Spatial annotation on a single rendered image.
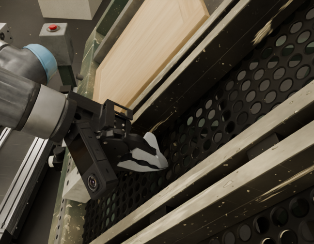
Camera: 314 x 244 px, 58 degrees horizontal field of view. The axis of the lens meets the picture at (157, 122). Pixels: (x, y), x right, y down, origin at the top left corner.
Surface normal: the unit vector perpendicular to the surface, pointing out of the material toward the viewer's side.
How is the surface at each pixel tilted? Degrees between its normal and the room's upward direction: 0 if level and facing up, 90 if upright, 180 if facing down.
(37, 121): 70
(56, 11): 90
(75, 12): 90
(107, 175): 37
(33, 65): 44
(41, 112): 57
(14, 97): 50
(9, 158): 0
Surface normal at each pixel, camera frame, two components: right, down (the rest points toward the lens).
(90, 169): -0.63, 0.06
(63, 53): 0.07, 0.73
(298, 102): -0.80, -0.36
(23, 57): 0.29, -0.58
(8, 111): 0.30, 0.45
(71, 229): 0.59, -0.58
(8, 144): 0.00, -0.68
